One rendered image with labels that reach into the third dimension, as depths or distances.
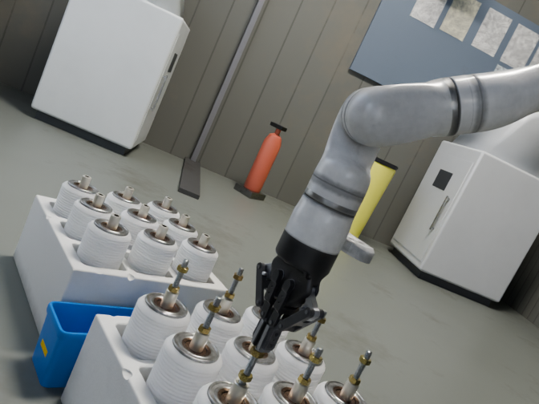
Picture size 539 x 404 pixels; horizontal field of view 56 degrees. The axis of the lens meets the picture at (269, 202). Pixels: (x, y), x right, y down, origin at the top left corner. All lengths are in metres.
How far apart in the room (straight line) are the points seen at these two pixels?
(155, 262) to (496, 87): 0.80
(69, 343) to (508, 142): 3.13
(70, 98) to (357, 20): 2.09
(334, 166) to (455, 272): 3.13
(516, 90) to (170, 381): 0.60
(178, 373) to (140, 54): 2.47
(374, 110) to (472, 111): 0.12
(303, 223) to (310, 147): 3.34
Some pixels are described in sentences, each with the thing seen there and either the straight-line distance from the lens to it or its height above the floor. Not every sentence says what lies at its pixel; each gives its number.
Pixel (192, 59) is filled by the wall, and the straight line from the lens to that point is 3.82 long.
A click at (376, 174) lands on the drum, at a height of 0.51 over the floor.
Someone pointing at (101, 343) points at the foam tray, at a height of 0.16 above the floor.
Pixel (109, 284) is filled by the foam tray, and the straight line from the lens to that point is 1.12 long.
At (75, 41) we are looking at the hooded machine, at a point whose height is 0.50.
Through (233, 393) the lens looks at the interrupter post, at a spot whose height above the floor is 0.27.
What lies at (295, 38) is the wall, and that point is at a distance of 3.89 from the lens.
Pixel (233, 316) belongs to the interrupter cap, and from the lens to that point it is 0.96.
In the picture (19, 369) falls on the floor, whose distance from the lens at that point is 1.09.
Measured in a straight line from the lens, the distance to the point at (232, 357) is 0.86.
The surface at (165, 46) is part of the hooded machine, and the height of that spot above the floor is 0.68.
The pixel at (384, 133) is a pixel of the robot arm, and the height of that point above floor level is 0.65.
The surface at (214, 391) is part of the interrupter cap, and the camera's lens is 0.73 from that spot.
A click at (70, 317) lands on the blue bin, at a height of 0.09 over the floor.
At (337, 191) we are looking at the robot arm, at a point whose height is 0.57.
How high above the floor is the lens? 0.63
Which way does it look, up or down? 10 degrees down
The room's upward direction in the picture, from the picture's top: 25 degrees clockwise
